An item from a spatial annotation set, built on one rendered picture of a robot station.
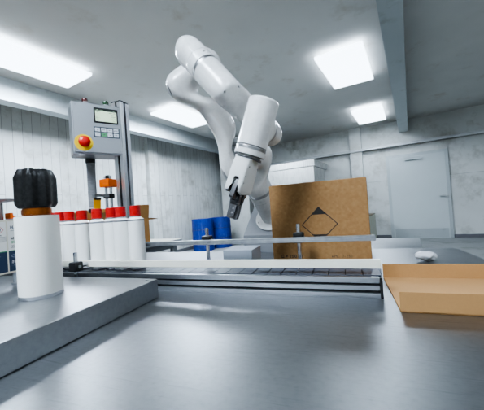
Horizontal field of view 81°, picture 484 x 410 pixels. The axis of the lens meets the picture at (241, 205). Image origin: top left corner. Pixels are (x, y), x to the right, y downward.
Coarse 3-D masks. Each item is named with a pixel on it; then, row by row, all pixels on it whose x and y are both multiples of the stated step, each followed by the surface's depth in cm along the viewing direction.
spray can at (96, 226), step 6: (96, 210) 95; (96, 216) 95; (90, 222) 94; (96, 222) 94; (90, 228) 94; (96, 228) 94; (102, 228) 95; (90, 234) 94; (96, 234) 94; (102, 234) 95; (90, 240) 94; (96, 240) 94; (102, 240) 95; (90, 246) 94; (96, 246) 94; (102, 246) 95; (90, 252) 95; (96, 252) 94; (102, 252) 95; (96, 258) 94; (102, 258) 95
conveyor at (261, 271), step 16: (96, 272) 92; (112, 272) 90; (128, 272) 88; (144, 272) 86; (160, 272) 84; (176, 272) 82; (192, 272) 81; (208, 272) 79; (224, 272) 78; (240, 272) 76; (256, 272) 75; (272, 272) 74; (288, 272) 73; (304, 272) 71; (320, 272) 70; (336, 272) 69; (352, 272) 68; (368, 272) 67
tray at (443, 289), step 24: (384, 264) 78; (408, 264) 76; (432, 264) 74; (456, 264) 73; (480, 264) 71; (408, 288) 67; (432, 288) 66; (456, 288) 65; (480, 288) 64; (408, 312) 54; (432, 312) 53; (456, 312) 51; (480, 312) 50
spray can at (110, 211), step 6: (108, 210) 94; (114, 210) 95; (108, 216) 94; (114, 216) 95; (102, 222) 94; (108, 222) 93; (108, 228) 93; (108, 234) 93; (108, 240) 93; (108, 246) 93; (108, 252) 93; (114, 252) 93; (108, 258) 93; (114, 258) 93
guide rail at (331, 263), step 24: (96, 264) 92; (120, 264) 88; (144, 264) 85; (168, 264) 82; (192, 264) 80; (216, 264) 77; (240, 264) 75; (264, 264) 72; (288, 264) 70; (312, 264) 68; (336, 264) 67; (360, 264) 65
